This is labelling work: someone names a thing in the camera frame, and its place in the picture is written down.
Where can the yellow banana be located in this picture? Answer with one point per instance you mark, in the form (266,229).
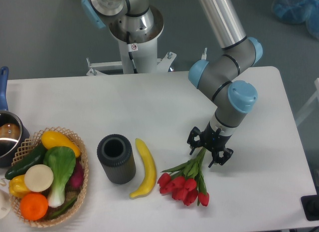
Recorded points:
(150,176)

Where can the dark green cucumber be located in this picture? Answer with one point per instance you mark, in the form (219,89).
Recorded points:
(35,157)

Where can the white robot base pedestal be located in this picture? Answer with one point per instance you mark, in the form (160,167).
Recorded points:
(137,39)

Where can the dark grey ribbed vase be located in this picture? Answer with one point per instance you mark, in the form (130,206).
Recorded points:
(116,157)

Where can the red tulip bouquet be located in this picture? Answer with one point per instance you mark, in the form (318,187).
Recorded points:
(185,182)

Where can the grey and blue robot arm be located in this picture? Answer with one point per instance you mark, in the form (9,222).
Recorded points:
(218,81)

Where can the black device at edge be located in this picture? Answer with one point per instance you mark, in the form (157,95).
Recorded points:
(311,207)

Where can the yellow bell pepper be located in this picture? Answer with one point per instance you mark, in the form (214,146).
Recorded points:
(17,187)

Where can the blue handled saucepan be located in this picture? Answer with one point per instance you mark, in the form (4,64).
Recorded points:
(12,130)

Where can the orange fruit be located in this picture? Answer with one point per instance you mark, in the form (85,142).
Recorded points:
(33,206)

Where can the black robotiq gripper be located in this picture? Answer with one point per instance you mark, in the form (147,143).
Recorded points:
(214,140)

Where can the white round radish slice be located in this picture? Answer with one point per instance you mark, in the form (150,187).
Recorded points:
(38,178)

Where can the blue plastic bag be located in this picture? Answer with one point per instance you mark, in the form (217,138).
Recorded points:
(298,12)

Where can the woven wicker basket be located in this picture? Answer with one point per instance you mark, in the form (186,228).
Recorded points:
(75,191)

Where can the purple red onion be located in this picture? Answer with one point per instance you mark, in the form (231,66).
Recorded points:
(77,178)

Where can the yellow squash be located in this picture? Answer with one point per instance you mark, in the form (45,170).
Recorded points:
(52,139)

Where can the green bok choy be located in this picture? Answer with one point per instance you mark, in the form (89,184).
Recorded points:
(61,160)

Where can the white garlic piece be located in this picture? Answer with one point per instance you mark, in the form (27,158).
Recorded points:
(2,182)

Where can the green chili pepper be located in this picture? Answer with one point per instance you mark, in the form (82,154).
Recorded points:
(62,210)

